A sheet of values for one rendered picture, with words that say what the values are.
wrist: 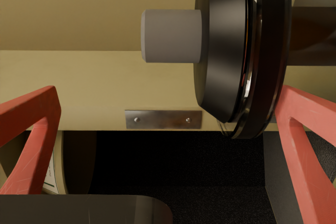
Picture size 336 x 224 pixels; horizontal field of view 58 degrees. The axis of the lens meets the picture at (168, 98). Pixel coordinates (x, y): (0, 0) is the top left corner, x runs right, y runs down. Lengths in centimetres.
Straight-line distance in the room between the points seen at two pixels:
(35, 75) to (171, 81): 14
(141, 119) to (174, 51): 14
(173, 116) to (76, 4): 48
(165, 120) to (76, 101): 8
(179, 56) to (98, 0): 55
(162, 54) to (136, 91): 14
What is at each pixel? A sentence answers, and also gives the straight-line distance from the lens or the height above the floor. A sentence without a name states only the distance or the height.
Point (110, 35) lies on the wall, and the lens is 72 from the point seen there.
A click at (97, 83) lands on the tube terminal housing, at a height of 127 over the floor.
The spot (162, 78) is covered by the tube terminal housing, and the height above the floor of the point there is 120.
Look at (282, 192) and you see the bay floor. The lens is 52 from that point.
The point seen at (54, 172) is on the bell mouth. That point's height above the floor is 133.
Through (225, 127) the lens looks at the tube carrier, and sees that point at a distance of 16.
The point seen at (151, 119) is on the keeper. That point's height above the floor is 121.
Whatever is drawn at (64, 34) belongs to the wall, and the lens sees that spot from 75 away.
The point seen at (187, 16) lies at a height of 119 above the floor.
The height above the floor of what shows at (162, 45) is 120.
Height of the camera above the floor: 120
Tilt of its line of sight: level
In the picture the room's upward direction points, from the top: 90 degrees counter-clockwise
